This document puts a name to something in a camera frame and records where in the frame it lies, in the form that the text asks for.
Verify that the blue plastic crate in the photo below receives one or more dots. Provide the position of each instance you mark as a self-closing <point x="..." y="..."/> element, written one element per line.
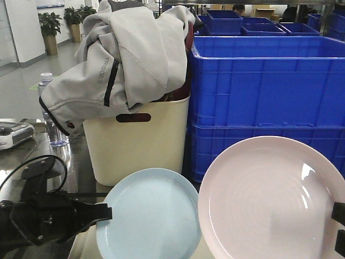
<point x="298" y="29"/>
<point x="261" y="29"/>

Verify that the light blue round plate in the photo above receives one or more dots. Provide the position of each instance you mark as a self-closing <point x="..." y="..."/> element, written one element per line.
<point x="154" y="215"/>

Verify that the blue crate background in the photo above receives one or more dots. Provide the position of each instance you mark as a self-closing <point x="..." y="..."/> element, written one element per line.
<point x="224" y="22"/>

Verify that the pink round plate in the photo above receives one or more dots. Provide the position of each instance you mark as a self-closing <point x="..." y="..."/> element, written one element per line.
<point x="270" y="197"/>

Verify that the white grey remote controller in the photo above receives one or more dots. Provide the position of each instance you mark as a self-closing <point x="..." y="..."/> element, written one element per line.
<point x="15" y="133"/>

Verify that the potted plant gold pot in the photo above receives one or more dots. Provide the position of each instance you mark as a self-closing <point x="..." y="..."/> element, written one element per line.
<point x="74" y="17"/>
<point x="50" y="26"/>

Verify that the grey jacket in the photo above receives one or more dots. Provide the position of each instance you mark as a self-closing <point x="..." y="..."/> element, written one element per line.
<point x="128" y="58"/>

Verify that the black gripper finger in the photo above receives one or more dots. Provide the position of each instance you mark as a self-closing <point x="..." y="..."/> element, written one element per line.
<point x="340" y="242"/>
<point x="87" y="215"/>
<point x="338" y="212"/>

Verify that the large blue crate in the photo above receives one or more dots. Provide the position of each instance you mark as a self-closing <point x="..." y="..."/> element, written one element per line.
<point x="208" y="142"/>
<point x="280" y="81"/>

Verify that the large blue crate lower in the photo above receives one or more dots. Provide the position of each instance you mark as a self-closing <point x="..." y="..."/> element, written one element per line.
<point x="208" y="142"/>

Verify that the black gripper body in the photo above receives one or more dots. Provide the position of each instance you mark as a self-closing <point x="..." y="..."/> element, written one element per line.
<point x="40" y="216"/>

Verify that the cream plastic basket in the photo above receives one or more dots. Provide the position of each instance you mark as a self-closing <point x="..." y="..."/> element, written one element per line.
<point x="119" y="146"/>

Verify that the large blue crate upper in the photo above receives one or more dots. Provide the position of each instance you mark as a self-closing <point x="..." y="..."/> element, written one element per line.
<point x="280" y="81"/>

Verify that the clear water bottle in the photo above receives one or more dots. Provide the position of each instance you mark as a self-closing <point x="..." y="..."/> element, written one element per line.
<point x="55" y="136"/>

